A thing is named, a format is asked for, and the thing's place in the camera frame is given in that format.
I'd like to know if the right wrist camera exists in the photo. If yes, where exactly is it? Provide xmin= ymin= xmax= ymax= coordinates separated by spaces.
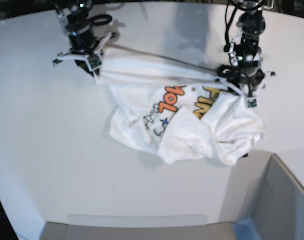
xmin=86 ymin=52 xmax=102 ymax=72

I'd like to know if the white printed t-shirt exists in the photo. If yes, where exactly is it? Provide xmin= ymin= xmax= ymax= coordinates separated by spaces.
xmin=99 ymin=46 xmax=266 ymax=167

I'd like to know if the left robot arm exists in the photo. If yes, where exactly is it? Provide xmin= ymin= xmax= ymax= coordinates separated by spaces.
xmin=217 ymin=0 xmax=275 ymax=98

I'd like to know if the grey cardboard bin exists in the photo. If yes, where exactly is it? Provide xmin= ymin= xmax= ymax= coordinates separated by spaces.
xmin=231 ymin=153 xmax=304 ymax=240

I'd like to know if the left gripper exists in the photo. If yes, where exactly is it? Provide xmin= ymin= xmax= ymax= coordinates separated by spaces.
xmin=216 ymin=65 xmax=276 ymax=97

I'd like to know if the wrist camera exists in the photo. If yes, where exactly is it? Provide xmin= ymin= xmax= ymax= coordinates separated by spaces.
xmin=246 ymin=97 xmax=258 ymax=108
xmin=86 ymin=52 xmax=102 ymax=72

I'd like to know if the grey tape strip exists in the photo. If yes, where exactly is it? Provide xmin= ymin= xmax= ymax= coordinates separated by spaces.
xmin=67 ymin=214 xmax=208 ymax=228

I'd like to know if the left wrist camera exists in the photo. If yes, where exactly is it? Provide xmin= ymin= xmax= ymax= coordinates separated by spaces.
xmin=246 ymin=97 xmax=258 ymax=108

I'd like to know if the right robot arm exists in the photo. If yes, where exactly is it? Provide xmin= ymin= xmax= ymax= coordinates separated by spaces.
xmin=52 ymin=0 xmax=117 ymax=83

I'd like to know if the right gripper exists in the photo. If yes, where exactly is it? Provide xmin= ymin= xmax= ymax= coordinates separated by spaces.
xmin=52 ymin=24 xmax=116 ymax=84

